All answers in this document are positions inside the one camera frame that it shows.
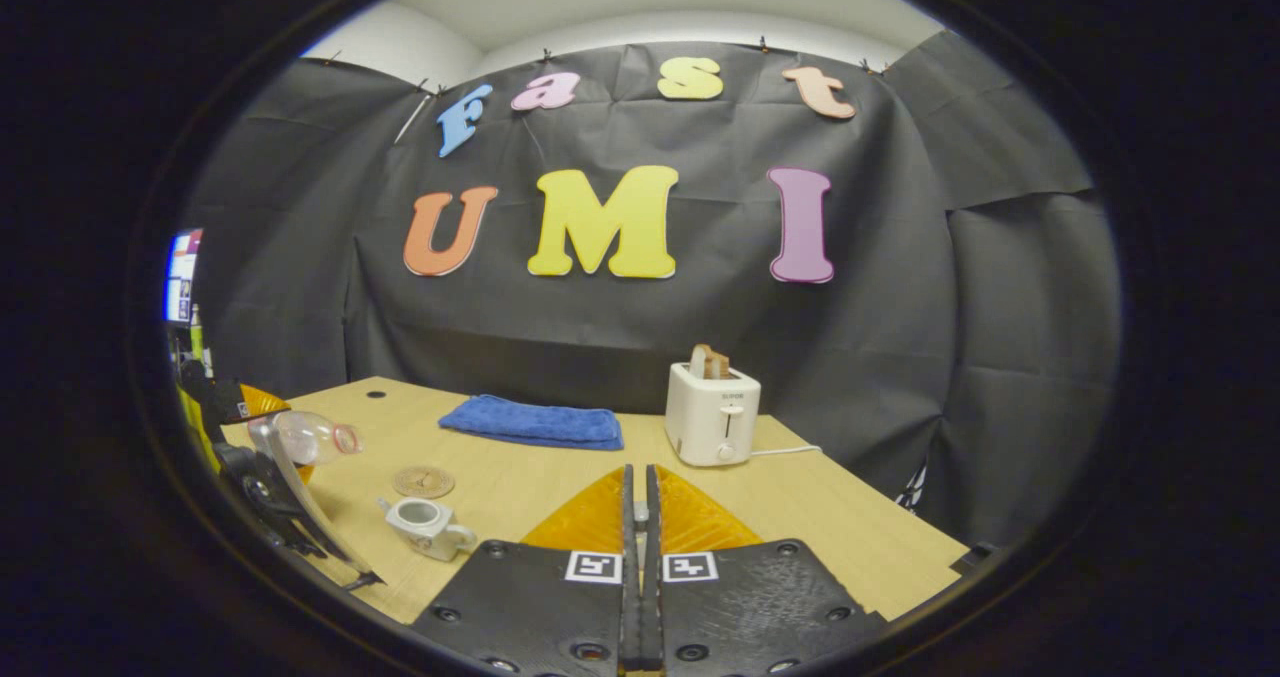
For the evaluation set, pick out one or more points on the round woven coaster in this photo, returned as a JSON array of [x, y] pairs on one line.
[[424, 482]]

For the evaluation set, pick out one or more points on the white toaster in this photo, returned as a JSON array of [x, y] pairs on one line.
[[710, 422]]

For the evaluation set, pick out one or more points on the computer monitor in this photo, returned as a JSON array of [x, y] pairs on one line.
[[182, 277]]

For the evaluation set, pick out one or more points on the clear plastic water bottle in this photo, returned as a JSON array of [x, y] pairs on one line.
[[310, 437]]

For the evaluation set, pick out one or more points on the green drink bottle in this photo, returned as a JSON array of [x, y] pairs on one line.
[[197, 335]]

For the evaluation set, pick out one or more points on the white ceramic teacup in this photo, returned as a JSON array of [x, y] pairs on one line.
[[425, 527]]

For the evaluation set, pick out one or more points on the blue folded towel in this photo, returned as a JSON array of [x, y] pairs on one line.
[[535, 423]]

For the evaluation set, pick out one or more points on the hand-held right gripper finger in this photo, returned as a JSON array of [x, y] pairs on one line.
[[631, 577], [652, 577]]

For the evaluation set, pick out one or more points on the toast slice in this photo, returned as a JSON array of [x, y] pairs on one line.
[[710, 361]]

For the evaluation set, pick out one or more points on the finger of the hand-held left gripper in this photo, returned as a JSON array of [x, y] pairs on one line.
[[230, 402], [305, 517]]

